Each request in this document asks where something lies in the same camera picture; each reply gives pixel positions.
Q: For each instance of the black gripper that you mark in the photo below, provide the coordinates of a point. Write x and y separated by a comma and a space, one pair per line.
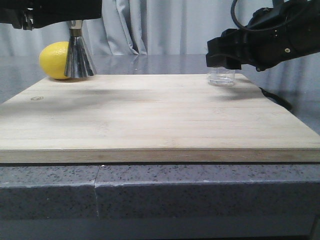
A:
36, 14
284, 33

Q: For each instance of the clear glass beaker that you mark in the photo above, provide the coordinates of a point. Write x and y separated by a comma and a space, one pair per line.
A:
220, 76

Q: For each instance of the steel double jigger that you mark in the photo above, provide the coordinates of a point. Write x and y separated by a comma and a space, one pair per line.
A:
79, 63

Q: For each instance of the yellow lemon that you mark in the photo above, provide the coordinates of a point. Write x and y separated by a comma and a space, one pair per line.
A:
53, 58

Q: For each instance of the wooden cutting board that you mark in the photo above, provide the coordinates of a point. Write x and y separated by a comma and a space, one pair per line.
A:
150, 118

